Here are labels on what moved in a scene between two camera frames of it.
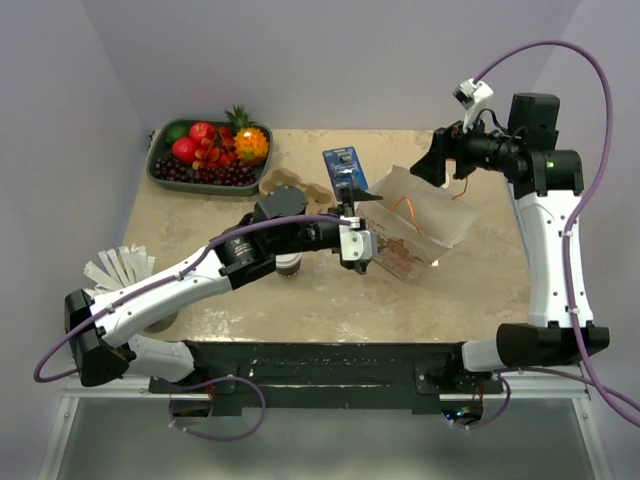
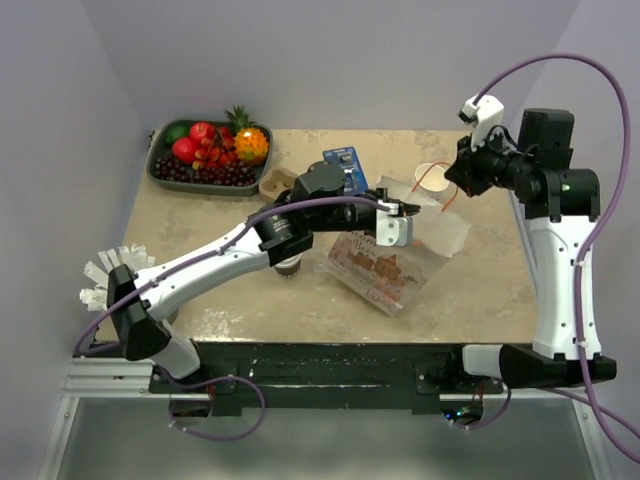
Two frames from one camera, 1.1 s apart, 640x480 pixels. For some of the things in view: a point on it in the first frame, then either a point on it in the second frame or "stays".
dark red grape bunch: x=236 y=173 stays
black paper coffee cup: x=288 y=264 stays
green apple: x=177 y=131 stays
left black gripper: x=350 y=196 to x=382 y=194
